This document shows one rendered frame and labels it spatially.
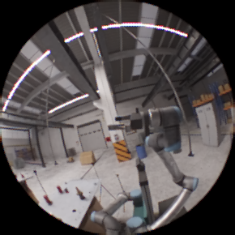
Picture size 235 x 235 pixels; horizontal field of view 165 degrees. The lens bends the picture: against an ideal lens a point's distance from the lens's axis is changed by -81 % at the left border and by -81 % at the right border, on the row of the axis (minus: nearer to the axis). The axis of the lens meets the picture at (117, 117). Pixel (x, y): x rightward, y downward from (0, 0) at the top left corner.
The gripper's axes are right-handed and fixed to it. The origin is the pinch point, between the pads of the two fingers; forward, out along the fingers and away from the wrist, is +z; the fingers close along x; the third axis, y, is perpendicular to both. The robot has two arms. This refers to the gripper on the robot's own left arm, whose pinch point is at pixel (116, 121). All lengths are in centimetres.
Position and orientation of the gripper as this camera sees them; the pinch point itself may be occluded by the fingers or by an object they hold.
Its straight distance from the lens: 42.8
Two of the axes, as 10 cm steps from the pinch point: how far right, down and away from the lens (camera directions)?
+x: -2.1, 2.8, -9.4
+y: -1.8, -9.5, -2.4
